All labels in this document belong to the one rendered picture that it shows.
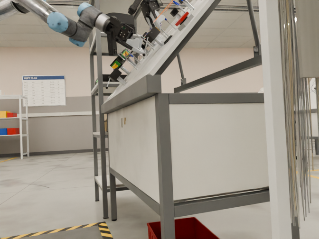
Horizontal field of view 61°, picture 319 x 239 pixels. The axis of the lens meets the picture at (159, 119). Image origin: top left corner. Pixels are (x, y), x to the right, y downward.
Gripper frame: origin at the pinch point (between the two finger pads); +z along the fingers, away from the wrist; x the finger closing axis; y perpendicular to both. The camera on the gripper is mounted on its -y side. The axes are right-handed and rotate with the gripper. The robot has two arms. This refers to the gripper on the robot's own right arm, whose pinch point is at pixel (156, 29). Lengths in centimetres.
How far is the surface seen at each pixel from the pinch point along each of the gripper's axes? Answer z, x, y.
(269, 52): 31, -71, -18
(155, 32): 1.6, -2.2, -2.4
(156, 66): 18.8, -29.0, -23.3
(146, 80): 21.9, -28.4, -28.7
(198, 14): 8.0, -31.0, 1.0
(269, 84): 37, -70, -21
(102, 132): 35, 95, -27
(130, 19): -39, 96, 38
